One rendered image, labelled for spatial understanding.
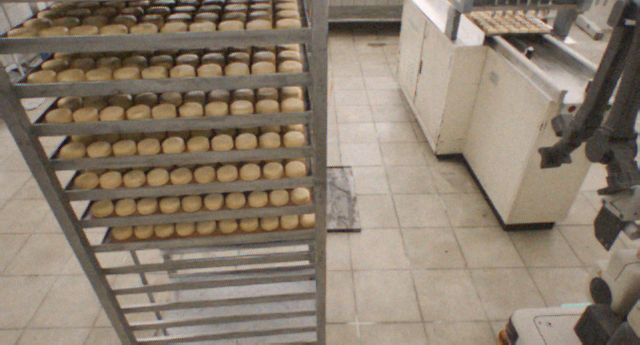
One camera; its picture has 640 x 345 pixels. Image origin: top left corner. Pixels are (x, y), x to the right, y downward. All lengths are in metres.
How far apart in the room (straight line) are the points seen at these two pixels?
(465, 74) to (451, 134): 0.42
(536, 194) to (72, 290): 2.39
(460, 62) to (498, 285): 1.26
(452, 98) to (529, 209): 0.80
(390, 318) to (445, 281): 0.37
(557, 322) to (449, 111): 1.41
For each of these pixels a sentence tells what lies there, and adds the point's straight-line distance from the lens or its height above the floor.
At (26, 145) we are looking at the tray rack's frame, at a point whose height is 1.22.
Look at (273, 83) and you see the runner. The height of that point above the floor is 1.32.
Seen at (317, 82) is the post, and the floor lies 1.33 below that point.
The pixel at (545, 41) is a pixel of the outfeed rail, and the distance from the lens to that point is 2.72.
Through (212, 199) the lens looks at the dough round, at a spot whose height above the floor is 0.97.
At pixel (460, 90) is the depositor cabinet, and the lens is 2.70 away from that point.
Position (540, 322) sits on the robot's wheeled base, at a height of 0.28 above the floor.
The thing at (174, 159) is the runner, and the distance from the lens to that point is 0.98.
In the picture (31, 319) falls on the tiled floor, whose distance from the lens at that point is 2.41.
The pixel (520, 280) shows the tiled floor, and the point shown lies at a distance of 2.35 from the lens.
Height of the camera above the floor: 1.67
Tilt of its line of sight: 36 degrees down
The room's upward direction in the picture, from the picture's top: straight up
